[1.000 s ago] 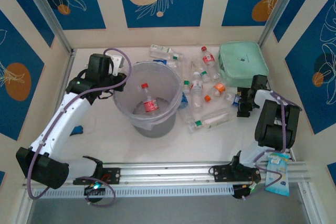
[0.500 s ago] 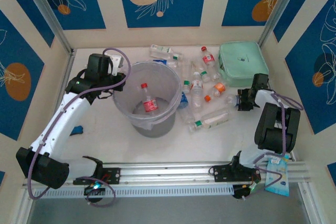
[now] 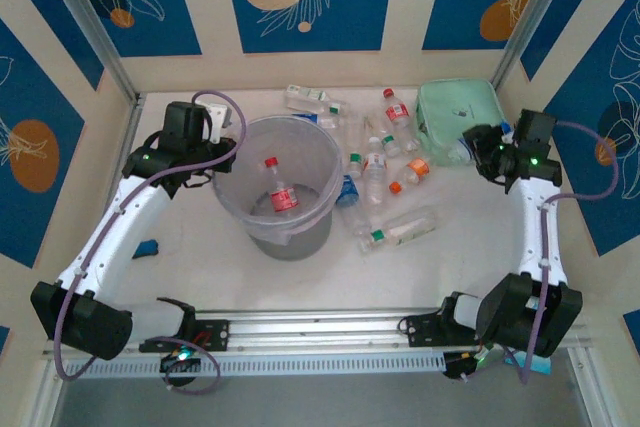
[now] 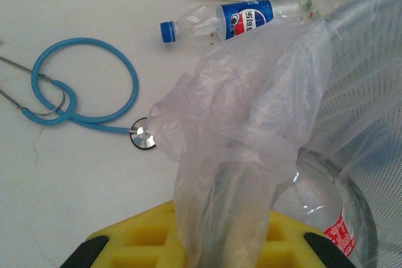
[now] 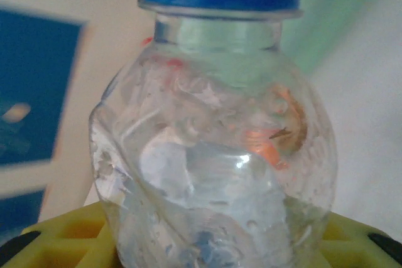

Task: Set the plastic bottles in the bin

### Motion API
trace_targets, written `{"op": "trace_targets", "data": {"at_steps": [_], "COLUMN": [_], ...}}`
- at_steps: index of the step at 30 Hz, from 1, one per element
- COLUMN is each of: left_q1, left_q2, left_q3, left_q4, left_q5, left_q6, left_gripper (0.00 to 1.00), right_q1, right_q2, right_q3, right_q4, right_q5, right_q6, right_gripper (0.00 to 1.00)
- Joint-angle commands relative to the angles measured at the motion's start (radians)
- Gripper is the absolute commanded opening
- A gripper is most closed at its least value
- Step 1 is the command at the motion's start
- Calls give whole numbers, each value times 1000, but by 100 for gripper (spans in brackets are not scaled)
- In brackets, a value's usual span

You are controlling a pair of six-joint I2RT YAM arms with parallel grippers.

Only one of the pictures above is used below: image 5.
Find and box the mint green plastic container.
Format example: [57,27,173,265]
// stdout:
[281,0,390,77]

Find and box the clear bottle blue cap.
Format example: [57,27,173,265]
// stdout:
[87,0,339,268]

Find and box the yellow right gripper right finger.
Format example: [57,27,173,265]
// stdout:
[319,212,402,268]

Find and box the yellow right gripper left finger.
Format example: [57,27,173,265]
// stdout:
[0,202,122,268]

